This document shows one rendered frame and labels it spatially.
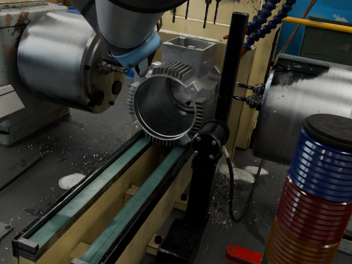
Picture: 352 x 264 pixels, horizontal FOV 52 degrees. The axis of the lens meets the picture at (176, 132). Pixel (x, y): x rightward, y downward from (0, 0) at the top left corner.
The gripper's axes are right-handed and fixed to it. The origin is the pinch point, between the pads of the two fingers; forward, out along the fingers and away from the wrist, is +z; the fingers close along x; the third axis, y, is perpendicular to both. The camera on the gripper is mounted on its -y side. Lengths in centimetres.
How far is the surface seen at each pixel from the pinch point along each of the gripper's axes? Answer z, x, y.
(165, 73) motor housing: 0.6, -5.2, 2.6
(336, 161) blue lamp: -32, -36, -33
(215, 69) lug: 9.8, -12.8, 16.3
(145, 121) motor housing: 12.8, -0.9, -3.1
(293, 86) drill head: -1.4, -32.4, 4.7
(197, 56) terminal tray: 0.9, -10.1, 10.2
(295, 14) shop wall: 282, -17, 437
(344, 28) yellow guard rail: 115, -60, 189
